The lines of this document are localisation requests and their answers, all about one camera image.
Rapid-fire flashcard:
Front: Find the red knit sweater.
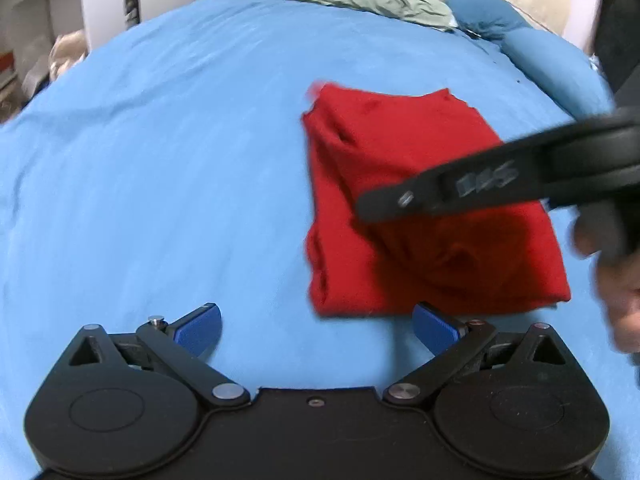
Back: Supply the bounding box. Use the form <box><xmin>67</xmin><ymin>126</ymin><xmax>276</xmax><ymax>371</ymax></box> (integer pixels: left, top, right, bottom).
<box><xmin>303</xmin><ymin>84</ymin><xmax>570</xmax><ymax>316</ymax></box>

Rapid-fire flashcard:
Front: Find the person's right hand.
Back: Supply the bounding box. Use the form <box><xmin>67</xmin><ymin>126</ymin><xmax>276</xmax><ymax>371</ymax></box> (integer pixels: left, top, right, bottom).
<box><xmin>573</xmin><ymin>205</ymin><xmax>639</xmax><ymax>354</ymax></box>

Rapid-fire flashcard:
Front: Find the rolled blue duvet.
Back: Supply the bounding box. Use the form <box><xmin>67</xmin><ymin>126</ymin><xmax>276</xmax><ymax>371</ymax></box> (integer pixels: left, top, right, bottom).
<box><xmin>501</xmin><ymin>28</ymin><xmax>615</xmax><ymax>119</ymax></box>

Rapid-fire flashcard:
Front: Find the blue bed sheet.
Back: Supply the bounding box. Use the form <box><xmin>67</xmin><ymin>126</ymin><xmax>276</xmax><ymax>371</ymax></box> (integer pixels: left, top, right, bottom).
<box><xmin>0</xmin><ymin>0</ymin><xmax>640</xmax><ymax>480</ymax></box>

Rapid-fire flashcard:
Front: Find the dark blue pillow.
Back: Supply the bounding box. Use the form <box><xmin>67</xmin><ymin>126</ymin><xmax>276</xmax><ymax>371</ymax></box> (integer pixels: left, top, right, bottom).
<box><xmin>446</xmin><ymin>0</ymin><xmax>530</xmax><ymax>41</ymax></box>

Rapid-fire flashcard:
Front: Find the beige bag on floor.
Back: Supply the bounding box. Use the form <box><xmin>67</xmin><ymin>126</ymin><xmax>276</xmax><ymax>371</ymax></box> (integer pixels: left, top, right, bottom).
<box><xmin>49</xmin><ymin>29</ymin><xmax>89</xmax><ymax>81</ymax></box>

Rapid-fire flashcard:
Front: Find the white shelf desk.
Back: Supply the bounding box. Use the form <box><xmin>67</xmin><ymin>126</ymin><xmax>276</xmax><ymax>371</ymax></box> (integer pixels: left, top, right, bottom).
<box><xmin>1</xmin><ymin>0</ymin><xmax>85</xmax><ymax>122</ymax></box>

